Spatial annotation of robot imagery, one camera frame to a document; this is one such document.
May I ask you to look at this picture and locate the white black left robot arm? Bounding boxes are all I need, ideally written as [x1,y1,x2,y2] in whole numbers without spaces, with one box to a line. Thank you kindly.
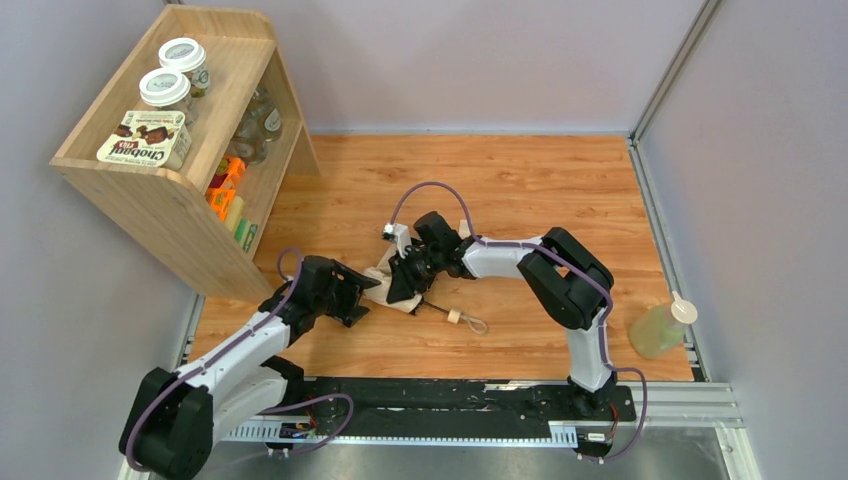
[118,255,382,479]

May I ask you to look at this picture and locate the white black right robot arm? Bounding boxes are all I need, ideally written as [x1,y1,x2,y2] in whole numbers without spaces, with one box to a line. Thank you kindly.
[381,211,617,419]

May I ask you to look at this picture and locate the green box on shelf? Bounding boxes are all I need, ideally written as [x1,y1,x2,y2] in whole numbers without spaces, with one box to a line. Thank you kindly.
[234,218,258,252]

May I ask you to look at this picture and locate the orange box on shelf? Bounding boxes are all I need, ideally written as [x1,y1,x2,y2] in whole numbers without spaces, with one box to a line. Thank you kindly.
[205,156,246,220]

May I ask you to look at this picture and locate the glass jars in shelf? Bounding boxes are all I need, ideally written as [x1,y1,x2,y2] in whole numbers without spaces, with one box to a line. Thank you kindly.
[227,85,282,166]

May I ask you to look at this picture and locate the wooden shelf unit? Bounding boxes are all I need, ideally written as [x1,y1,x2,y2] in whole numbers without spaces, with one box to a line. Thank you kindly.
[51,5,318,301]

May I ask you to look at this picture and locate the Chobani yogurt pack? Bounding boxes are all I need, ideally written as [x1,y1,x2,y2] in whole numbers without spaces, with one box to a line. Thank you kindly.
[96,110,192,170]

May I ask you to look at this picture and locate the pale green pump bottle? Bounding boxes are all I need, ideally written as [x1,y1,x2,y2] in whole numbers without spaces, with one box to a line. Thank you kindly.
[628,291,698,359]

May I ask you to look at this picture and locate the front white-lidded jar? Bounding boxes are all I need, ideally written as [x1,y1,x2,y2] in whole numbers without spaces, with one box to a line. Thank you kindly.
[139,67,196,126]

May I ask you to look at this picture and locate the white-lidded jar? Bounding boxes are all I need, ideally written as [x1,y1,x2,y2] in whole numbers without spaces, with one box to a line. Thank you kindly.
[158,37,210,98]
[139,67,196,126]

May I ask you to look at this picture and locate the back white-lidded jar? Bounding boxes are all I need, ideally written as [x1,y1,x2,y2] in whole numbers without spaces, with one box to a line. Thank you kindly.
[158,37,210,98]

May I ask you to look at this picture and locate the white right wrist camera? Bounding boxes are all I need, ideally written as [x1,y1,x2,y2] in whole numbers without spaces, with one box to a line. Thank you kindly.
[382,223,412,258]

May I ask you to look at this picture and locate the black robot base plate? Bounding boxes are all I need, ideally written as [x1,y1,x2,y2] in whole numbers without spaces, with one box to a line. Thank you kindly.
[282,377,639,440]

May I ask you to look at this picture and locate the aluminium frame rail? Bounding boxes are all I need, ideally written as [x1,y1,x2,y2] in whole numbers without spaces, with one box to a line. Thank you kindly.
[120,370,761,479]

